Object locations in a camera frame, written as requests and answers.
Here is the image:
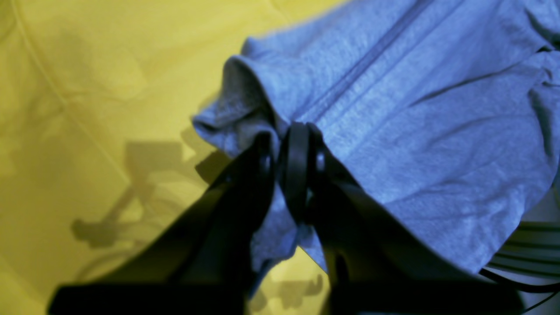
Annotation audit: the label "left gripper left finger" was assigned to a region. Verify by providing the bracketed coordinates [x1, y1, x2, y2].
[48, 132, 274, 315]

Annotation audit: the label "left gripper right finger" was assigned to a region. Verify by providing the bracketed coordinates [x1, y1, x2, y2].
[279, 123, 524, 315]

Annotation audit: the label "grey t-shirt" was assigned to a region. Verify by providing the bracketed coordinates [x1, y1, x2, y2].
[192, 0, 559, 274]

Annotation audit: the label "yellow table cloth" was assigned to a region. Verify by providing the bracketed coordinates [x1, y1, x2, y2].
[1, 0, 339, 315]

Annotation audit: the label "aluminium frame rail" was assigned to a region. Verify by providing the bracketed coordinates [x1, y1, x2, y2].
[487, 221, 560, 280]

